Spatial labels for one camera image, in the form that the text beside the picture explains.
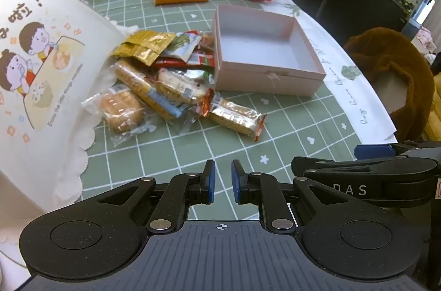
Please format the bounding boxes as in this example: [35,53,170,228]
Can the pastries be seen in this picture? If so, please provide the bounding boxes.
[82,86,152,147]

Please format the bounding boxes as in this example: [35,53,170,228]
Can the red white-label snack packet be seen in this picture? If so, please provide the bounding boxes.
[152,57,193,70]

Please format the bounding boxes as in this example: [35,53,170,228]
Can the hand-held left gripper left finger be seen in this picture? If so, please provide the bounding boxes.
[90,159,216,234]

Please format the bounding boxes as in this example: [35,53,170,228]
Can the silver cracker packet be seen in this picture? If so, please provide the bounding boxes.
[157,68,211,106]

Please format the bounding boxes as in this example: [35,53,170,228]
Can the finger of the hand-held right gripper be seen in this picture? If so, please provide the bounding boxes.
[291,156,439,180]
[354,140,441,160]

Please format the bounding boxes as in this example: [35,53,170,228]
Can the red green striped snack packet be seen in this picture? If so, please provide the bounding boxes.
[188,52,216,68]

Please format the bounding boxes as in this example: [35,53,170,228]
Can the pink cardboard box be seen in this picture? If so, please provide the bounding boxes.
[211,4,327,97]

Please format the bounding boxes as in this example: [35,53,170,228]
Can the cream printed tote bag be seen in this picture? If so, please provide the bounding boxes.
[0,0,129,281]

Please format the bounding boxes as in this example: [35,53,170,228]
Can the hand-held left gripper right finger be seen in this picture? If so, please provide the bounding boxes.
[231,159,349,234]

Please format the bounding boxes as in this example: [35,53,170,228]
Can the brown fuzzy cloth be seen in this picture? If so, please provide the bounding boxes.
[343,28,436,143]

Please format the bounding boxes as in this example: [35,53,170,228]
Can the orange foil biscuit packet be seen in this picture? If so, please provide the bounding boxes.
[207,95,267,142]

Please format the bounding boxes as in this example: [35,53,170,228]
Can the small clear candy packet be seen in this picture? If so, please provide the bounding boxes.
[174,89,214,135]

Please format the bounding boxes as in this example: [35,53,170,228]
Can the gold foil snack packet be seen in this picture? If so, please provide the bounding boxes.
[111,42,163,66]
[126,30,177,54]

